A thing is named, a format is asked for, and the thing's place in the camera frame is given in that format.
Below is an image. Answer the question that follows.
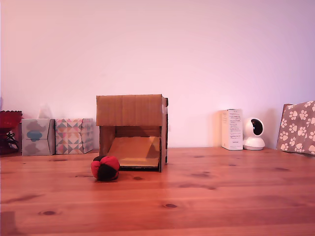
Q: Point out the white printed carton box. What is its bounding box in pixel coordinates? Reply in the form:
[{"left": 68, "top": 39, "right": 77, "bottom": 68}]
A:
[{"left": 219, "top": 109, "right": 244, "bottom": 151}]

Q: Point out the red glass bowl on stand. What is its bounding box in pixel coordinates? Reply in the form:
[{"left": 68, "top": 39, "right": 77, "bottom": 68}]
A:
[{"left": 0, "top": 110, "right": 23, "bottom": 155}]

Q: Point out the white tissue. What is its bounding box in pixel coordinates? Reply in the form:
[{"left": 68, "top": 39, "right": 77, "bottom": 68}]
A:
[{"left": 38, "top": 103, "right": 53, "bottom": 120}]

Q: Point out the grey cloud print tissue box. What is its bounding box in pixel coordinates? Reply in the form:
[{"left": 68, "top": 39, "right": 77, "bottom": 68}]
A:
[{"left": 21, "top": 118, "right": 56, "bottom": 156}]

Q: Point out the geometric pattern tissue box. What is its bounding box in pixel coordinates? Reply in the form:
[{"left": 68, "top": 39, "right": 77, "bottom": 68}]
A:
[{"left": 55, "top": 118, "right": 95, "bottom": 155}]

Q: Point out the paw print fabric cushion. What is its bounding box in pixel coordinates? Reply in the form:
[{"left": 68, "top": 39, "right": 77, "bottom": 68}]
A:
[{"left": 276, "top": 100, "right": 315, "bottom": 155}]

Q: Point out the cardboard dice tower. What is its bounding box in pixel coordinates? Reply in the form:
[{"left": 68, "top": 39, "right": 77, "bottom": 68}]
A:
[{"left": 95, "top": 93, "right": 169, "bottom": 173}]

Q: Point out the small white round camera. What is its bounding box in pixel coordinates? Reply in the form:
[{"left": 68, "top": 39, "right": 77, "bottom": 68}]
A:
[{"left": 243, "top": 117, "right": 266, "bottom": 151}]

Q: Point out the red and black footbag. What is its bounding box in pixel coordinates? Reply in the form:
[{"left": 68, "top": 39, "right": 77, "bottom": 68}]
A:
[{"left": 91, "top": 155, "right": 121, "bottom": 182}]

